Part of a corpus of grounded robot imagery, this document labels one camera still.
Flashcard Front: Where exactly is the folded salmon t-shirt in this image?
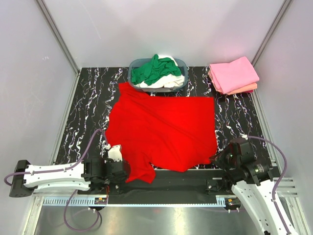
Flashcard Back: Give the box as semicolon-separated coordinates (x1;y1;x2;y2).
208;71;257;95

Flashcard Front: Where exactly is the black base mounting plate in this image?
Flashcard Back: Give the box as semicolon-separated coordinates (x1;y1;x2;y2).
77;168;251;198

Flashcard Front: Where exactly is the red t-shirt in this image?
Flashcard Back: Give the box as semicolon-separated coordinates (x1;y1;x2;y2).
106;83;218;183

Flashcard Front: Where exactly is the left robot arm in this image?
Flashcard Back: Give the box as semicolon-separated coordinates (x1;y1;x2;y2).
9;158;131;198

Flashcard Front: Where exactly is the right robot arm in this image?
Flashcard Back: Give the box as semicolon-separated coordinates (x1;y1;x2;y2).
209;135;297;235

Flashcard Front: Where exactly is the green t-shirt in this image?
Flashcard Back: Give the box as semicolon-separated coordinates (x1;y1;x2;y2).
131;54;182;86

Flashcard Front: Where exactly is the aluminium frame rail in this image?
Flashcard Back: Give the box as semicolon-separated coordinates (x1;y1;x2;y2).
32;177;299;198

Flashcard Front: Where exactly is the white t-shirt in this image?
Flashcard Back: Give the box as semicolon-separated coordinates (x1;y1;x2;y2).
132;53;185;89

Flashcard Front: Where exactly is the teal plastic basket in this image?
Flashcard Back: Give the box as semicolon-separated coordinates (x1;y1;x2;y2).
128;58;188;93

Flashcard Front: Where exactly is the folded pink t-shirt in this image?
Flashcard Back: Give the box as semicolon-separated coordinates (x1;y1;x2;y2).
209;57;259;93

